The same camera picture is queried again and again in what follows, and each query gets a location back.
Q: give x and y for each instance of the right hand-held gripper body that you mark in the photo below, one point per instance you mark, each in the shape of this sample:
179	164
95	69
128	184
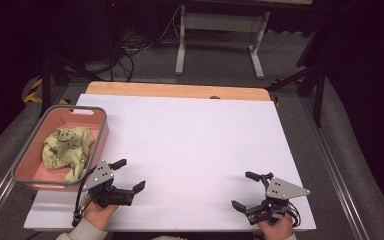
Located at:
281	190

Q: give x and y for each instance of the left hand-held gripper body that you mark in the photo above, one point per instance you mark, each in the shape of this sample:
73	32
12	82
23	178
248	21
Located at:
100	176

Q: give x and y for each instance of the person's left hand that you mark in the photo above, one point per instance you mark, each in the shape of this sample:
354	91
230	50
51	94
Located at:
98	215

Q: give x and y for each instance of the person's right hand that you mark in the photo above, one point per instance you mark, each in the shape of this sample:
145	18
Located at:
276	230

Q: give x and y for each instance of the green patterned cloth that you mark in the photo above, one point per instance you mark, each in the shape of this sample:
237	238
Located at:
65	150

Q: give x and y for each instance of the pink basin with grey rim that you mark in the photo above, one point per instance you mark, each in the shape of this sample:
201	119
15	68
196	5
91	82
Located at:
36	166

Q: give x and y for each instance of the white table mat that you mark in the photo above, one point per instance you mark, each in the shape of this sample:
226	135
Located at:
193	143

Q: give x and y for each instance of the black tripod stand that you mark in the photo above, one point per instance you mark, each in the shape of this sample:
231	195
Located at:
319	96

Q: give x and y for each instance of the black metal stand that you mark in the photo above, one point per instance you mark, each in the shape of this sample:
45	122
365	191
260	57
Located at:
46	83

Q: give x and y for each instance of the white metal desk frame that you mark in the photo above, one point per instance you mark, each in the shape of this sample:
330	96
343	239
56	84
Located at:
180	50

